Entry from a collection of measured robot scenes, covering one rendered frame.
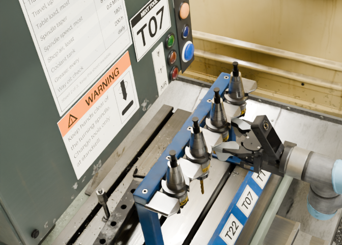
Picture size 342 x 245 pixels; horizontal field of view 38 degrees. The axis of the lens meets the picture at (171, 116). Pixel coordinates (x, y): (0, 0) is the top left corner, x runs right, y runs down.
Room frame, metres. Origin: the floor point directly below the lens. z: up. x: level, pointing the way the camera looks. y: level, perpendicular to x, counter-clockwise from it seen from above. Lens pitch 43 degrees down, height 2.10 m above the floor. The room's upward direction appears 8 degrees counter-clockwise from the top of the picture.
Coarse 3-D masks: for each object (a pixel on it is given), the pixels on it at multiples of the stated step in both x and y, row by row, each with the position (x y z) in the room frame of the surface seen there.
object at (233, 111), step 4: (224, 104) 0.97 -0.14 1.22; (228, 104) 0.97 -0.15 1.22; (232, 104) 0.96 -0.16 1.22; (224, 108) 0.95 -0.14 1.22; (228, 108) 0.95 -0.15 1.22; (232, 108) 0.95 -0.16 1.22; (236, 108) 0.95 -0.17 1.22; (228, 112) 0.94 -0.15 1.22; (232, 112) 0.94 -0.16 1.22; (236, 112) 0.93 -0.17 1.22; (240, 112) 0.93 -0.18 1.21; (232, 116) 0.92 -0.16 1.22; (236, 116) 0.92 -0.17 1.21
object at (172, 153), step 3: (171, 150) 0.73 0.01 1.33; (174, 150) 0.73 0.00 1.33; (171, 153) 0.72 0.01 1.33; (174, 153) 0.72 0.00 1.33; (171, 156) 0.72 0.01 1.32; (174, 156) 0.72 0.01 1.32; (171, 159) 0.72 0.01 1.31; (174, 159) 0.72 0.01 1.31; (171, 162) 0.72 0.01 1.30; (174, 162) 0.72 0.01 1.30; (177, 162) 0.72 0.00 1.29; (171, 165) 0.72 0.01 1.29; (174, 165) 0.72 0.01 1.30
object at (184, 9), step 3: (186, 3) 0.70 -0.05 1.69; (183, 6) 0.69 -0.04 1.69; (186, 6) 0.69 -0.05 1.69; (183, 9) 0.69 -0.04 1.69; (186, 9) 0.69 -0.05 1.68; (180, 12) 0.68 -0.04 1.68; (183, 12) 0.68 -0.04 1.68; (186, 12) 0.69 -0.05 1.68; (180, 15) 0.68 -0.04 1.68; (183, 15) 0.68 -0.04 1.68; (186, 15) 0.69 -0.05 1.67; (183, 18) 0.68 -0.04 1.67
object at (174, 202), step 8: (160, 192) 0.71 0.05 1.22; (152, 200) 0.69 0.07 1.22; (160, 200) 0.69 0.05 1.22; (168, 200) 0.69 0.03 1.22; (176, 200) 0.68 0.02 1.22; (152, 208) 0.67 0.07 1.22; (160, 208) 0.67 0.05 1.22; (168, 208) 0.66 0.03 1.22; (176, 208) 0.66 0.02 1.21; (168, 216) 0.65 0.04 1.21
